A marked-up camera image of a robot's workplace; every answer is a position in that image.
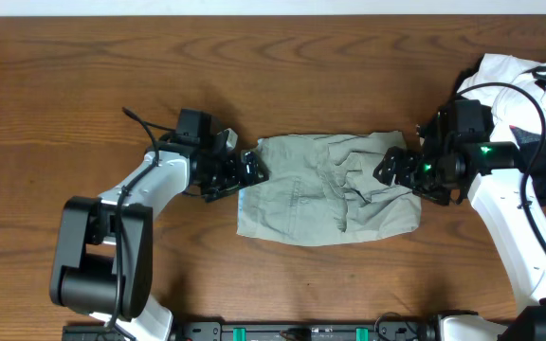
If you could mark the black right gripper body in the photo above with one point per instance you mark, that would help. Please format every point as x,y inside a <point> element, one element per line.
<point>431,184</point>

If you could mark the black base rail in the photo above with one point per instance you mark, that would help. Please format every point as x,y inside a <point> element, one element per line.
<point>213,331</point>

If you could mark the white garment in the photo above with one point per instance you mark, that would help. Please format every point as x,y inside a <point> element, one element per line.
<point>514,89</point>

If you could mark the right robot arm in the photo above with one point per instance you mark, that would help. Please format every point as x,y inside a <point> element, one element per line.
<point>502,193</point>

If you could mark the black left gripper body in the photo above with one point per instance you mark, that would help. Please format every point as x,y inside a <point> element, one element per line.
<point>231,171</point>

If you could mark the khaki green shorts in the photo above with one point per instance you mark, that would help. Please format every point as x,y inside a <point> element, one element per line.
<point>321,191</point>

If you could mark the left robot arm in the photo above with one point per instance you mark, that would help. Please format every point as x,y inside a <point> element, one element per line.
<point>103,262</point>

